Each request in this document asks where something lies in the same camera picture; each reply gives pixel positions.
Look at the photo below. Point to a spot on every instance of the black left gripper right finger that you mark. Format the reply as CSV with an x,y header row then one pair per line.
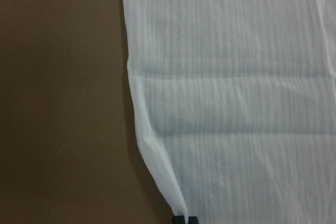
x,y
193,220

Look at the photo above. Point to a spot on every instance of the light blue button-up shirt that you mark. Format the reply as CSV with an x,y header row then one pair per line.
x,y
234,106

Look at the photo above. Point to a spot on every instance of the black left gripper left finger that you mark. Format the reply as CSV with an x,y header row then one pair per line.
x,y
178,220

